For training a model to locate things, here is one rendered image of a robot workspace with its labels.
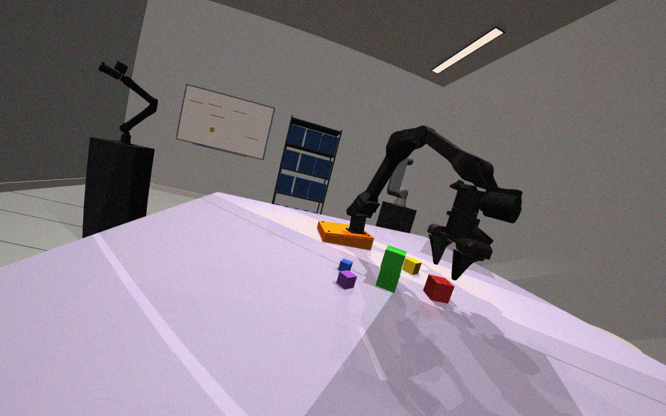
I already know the blue block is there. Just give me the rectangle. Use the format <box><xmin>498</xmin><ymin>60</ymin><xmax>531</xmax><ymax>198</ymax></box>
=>
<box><xmin>338</xmin><ymin>259</ymin><xmax>353</xmax><ymax>271</ymax></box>

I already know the green block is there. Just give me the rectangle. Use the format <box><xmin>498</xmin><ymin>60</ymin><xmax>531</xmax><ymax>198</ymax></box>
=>
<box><xmin>380</xmin><ymin>245</ymin><xmax>406</xmax><ymax>275</ymax></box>
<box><xmin>376</xmin><ymin>268</ymin><xmax>402</xmax><ymax>293</ymax></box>

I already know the red block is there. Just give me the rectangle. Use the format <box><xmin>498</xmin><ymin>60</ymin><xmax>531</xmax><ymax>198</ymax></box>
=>
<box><xmin>423</xmin><ymin>274</ymin><xmax>454</xmax><ymax>304</ymax></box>

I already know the small yellow block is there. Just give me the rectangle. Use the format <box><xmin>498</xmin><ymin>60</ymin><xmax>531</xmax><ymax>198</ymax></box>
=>
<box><xmin>402</xmin><ymin>257</ymin><xmax>421</xmax><ymax>275</ymax></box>

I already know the purple block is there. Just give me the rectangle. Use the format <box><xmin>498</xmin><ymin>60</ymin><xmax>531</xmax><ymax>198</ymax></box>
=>
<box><xmin>336</xmin><ymin>270</ymin><xmax>357</xmax><ymax>290</ymax></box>

